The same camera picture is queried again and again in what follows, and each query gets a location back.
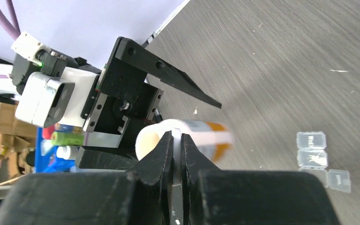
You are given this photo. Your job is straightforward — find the white vitamin pill bottle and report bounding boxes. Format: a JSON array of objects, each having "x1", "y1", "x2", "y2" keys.
[{"x1": 135, "y1": 118, "x2": 235, "y2": 162}]

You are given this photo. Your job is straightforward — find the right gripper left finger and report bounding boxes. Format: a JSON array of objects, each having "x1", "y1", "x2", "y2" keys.
[{"x1": 0, "y1": 132, "x2": 173, "y2": 225}]

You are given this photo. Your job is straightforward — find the clear weekly pill organizer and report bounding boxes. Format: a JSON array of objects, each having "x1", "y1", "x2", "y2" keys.
[{"x1": 296, "y1": 131, "x2": 352, "y2": 193}]

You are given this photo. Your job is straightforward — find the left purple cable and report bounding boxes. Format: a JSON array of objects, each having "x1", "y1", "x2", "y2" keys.
[{"x1": 0, "y1": 0, "x2": 22, "y2": 80}]

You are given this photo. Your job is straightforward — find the cardboard boxes in background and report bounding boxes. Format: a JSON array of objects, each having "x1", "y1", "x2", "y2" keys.
[{"x1": 0, "y1": 102, "x2": 38, "y2": 199}]

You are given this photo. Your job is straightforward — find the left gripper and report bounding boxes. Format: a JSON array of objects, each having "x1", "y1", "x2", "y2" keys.
[{"x1": 75, "y1": 37, "x2": 222, "y2": 170}]

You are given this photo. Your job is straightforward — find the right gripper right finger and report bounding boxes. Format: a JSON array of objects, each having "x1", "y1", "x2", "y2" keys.
[{"x1": 181, "y1": 134, "x2": 340, "y2": 225}]

